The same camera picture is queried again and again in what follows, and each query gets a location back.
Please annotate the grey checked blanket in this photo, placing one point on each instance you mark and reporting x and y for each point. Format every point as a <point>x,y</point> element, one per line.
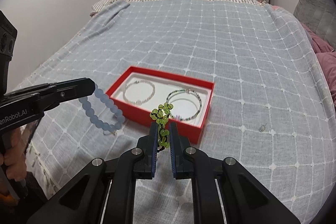
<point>210,43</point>

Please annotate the striped bed sheet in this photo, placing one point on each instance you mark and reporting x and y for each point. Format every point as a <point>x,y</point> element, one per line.
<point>110,1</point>

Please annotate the grey pillow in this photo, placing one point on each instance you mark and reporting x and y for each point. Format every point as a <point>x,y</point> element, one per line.
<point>315,11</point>

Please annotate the red jewelry box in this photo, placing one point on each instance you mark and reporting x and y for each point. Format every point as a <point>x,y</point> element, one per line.
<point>136,113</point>

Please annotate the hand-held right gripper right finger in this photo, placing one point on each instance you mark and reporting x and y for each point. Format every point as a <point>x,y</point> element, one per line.
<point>172,153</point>

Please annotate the pink duvet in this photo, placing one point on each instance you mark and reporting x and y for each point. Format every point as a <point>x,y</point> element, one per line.
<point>325,61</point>

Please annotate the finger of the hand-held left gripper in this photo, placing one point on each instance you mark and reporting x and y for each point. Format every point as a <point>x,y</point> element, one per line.
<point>76,90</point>

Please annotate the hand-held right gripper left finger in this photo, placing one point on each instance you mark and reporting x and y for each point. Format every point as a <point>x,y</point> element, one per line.
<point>155,153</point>

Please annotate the small metal charm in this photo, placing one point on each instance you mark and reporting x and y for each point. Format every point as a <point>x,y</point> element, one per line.
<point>261,129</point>

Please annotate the person's left hand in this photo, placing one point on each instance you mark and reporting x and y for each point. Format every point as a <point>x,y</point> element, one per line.
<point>17,158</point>

